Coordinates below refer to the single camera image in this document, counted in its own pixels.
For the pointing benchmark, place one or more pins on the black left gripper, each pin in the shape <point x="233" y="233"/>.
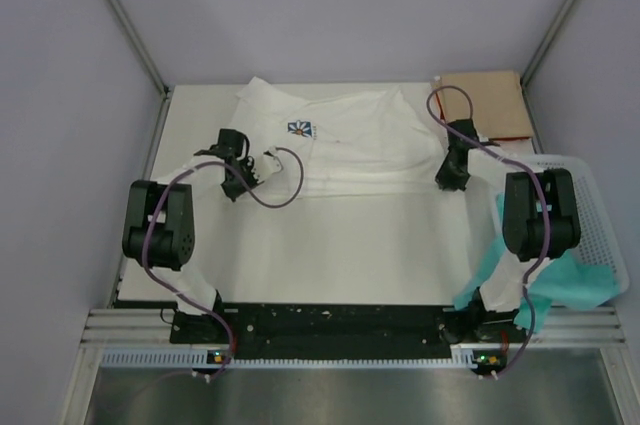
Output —
<point x="249" y="167"/>

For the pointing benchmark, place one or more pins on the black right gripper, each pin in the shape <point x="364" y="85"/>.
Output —
<point x="445" y="181"/>

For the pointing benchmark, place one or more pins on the white printed t shirt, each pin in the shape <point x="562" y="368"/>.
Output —
<point x="366" y="143"/>

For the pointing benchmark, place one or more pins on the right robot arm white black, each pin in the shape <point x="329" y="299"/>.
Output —
<point x="539" y="218"/>

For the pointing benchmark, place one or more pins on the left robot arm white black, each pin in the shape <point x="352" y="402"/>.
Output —
<point x="159" y="228"/>

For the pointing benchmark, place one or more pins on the folded tan t shirt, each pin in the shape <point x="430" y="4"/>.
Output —
<point x="501" y="80"/>

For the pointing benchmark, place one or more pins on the folded red t shirt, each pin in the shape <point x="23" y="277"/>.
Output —
<point x="495" y="114"/>

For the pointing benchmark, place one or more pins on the teal t shirt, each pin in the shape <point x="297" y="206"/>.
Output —
<point x="566" y="280"/>

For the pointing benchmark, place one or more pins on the white plastic basket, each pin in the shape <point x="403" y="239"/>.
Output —
<point x="597" y="241"/>

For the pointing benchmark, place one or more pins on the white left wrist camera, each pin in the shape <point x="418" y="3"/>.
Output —
<point x="267" y="165"/>

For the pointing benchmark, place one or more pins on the perforated white cable duct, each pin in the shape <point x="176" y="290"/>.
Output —
<point x="210" y="360"/>

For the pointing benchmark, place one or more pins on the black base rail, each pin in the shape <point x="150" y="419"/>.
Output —
<point x="323" y="331"/>

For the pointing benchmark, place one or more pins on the aluminium front frame rail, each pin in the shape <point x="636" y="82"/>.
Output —
<point x="563" y="328"/>

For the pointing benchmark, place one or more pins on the left aluminium frame post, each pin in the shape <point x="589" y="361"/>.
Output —
<point x="137" y="45"/>

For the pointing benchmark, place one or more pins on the aluminium frame post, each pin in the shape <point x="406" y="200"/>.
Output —
<point x="137" y="45"/>
<point x="552" y="33"/>

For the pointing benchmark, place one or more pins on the right aluminium frame post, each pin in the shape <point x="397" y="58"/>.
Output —
<point x="552" y="33"/>

